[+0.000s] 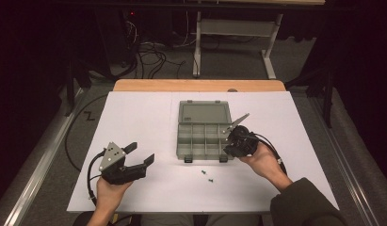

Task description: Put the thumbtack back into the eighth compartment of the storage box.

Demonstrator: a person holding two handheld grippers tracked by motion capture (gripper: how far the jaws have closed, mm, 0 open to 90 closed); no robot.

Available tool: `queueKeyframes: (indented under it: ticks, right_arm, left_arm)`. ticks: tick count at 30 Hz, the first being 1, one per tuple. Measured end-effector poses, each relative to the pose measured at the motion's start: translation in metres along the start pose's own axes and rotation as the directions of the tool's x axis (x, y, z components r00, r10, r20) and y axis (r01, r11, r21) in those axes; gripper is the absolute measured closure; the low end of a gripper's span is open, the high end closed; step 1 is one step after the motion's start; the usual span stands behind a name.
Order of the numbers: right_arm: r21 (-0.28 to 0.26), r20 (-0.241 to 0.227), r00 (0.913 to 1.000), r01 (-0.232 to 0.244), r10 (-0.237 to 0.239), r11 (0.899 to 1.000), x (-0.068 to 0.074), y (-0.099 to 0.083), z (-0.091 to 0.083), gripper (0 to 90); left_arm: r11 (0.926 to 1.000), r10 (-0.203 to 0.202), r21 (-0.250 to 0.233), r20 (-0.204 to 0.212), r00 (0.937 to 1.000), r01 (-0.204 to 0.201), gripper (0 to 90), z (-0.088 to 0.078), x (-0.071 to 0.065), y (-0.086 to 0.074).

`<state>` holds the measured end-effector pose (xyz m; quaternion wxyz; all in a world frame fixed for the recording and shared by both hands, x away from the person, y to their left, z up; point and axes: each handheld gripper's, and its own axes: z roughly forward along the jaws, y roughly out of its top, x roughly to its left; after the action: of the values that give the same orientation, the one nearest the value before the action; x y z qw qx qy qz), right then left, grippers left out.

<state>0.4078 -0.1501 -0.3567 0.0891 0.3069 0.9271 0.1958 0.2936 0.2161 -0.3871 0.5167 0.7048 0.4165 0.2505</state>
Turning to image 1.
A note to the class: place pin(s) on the dark computer case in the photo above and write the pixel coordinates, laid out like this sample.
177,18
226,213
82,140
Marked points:
119,34

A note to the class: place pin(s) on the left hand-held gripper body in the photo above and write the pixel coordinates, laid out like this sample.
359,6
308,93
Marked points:
112,161

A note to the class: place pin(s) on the white board sheet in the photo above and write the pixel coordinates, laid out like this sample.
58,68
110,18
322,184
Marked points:
144,125

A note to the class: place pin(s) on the black metal stand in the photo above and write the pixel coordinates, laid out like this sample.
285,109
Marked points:
327,94
70,91

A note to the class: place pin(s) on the aluminium floor rail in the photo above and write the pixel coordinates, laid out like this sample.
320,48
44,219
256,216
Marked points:
40,169
348,175

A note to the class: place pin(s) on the person's left hand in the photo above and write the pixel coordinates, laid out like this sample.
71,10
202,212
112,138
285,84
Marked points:
109,194

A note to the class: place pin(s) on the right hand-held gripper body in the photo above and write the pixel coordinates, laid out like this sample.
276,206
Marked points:
244,141

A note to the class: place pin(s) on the grey plastic compartment box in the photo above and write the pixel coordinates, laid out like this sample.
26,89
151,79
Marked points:
200,125

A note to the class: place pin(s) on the white metal desk frame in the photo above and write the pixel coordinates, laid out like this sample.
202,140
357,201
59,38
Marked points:
235,28

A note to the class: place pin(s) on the person's right hand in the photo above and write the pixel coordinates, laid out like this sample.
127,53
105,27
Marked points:
263,161

